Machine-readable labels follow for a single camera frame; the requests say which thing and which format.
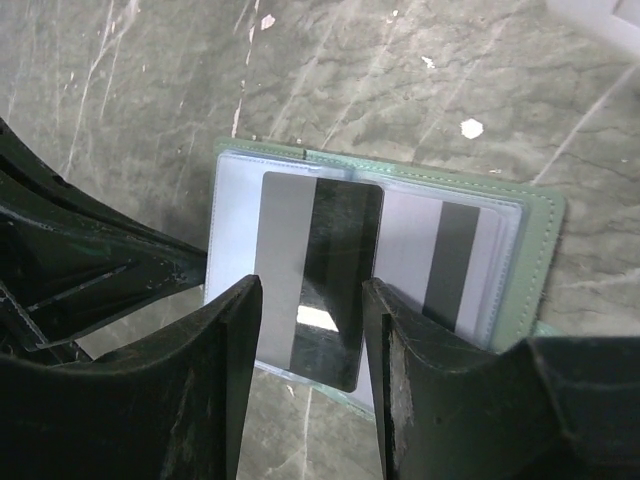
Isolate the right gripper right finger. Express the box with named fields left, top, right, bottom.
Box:
left=363, top=279, right=639, bottom=479

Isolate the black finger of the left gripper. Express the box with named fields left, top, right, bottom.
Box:
left=1, top=123, right=206, bottom=350

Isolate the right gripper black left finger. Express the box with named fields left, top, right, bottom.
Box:
left=1, top=275, right=263, bottom=479

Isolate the mint green card holder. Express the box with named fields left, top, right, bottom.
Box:
left=204, top=139, right=565, bottom=413

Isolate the black credit card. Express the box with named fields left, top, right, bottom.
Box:
left=255, top=172, right=384, bottom=393

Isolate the silver credit card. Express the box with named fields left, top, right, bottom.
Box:
left=374, top=190, right=523, bottom=345

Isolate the white plastic tray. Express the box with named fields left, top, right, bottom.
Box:
left=546, top=0, right=639, bottom=50

